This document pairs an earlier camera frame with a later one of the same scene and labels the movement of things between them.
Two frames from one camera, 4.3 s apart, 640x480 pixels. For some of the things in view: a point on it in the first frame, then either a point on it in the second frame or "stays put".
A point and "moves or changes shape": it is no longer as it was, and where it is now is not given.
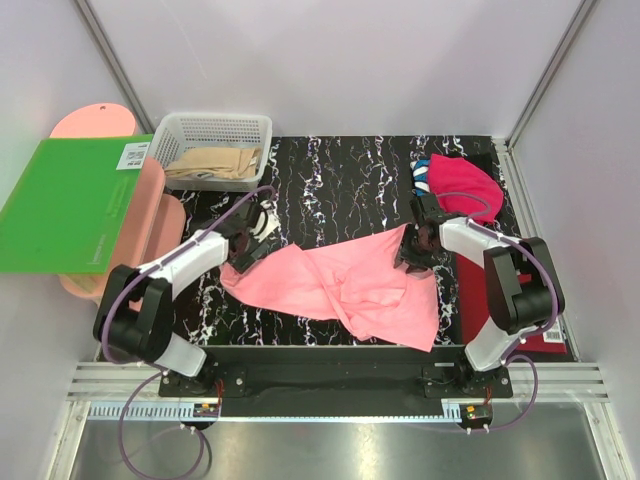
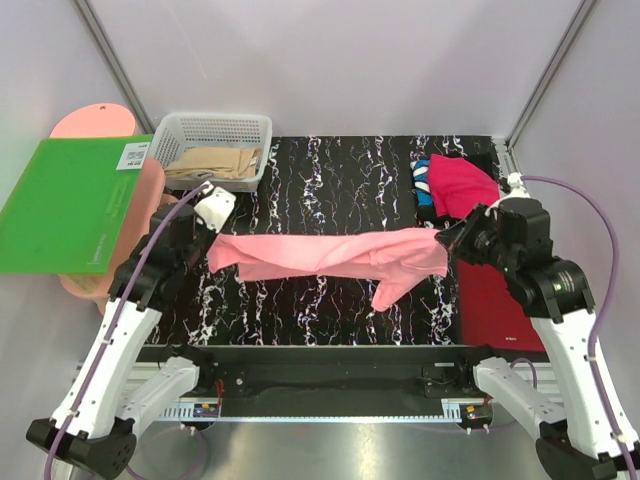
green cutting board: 66,210 stays put
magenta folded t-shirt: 463,190 stays put
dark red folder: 473,312 stays put
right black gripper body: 412,250 -> 475,242
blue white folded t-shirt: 419,169 stays put
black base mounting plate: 347,371 stays put
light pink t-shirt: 354,280 moves or changes shape
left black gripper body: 254,249 -> 197,249
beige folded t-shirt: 213,162 stays put
